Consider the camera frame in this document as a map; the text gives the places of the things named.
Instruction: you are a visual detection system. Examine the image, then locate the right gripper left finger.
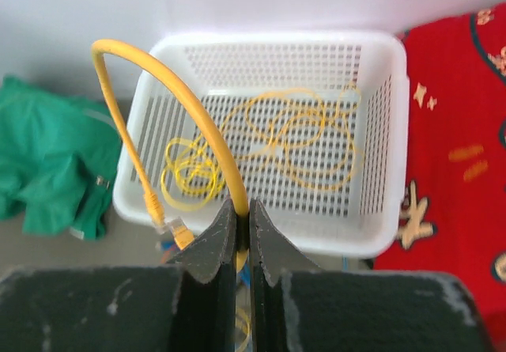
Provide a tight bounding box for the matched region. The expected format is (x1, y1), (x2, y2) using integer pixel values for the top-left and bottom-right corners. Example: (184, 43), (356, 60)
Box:
(168, 199), (237, 351)

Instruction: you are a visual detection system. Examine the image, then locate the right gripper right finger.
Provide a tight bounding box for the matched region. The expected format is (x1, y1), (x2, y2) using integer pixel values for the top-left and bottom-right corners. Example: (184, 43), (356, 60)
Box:
(249, 199), (328, 351)

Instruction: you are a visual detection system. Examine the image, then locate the orange thin cable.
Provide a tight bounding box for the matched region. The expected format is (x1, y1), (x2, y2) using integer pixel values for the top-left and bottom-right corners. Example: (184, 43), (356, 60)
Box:
(221, 85), (364, 191)

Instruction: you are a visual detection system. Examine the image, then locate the thick yellow ethernet cable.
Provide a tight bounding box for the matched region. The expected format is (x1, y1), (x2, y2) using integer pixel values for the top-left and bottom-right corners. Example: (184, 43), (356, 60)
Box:
(90, 38), (252, 274)

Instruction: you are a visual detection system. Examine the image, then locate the white basket at back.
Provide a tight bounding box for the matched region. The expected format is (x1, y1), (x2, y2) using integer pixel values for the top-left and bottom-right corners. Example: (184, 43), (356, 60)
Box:
(112, 31), (410, 258)

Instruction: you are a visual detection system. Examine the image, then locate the red patterned cloth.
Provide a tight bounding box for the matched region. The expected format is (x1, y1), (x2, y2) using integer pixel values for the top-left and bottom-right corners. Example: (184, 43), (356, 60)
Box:
(375, 4), (505, 333)

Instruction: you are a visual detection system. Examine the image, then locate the green cloth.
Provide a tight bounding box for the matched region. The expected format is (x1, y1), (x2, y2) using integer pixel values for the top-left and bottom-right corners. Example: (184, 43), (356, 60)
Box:
(1, 76), (121, 240)

